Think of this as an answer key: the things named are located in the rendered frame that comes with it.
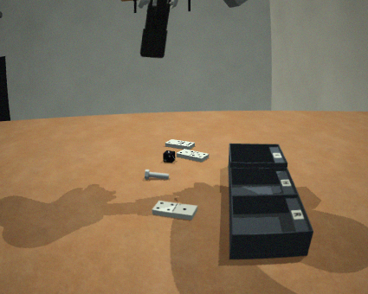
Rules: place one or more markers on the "white domino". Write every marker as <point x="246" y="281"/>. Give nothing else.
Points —
<point x="179" y="144"/>
<point x="175" y="210"/>
<point x="193" y="155"/>

